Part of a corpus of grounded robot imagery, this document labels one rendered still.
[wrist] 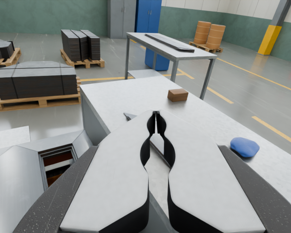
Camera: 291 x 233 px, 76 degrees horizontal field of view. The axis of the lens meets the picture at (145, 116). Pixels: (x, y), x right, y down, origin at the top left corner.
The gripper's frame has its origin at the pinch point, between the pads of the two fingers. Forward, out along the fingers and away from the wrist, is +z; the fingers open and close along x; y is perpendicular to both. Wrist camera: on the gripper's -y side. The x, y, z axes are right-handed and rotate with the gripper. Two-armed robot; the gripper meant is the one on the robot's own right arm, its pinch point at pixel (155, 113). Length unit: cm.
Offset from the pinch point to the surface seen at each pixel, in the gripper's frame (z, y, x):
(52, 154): 56, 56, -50
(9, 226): 20, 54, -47
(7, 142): 69, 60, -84
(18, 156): 49, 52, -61
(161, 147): 41, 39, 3
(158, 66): 449, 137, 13
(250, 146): 46, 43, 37
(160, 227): 18, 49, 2
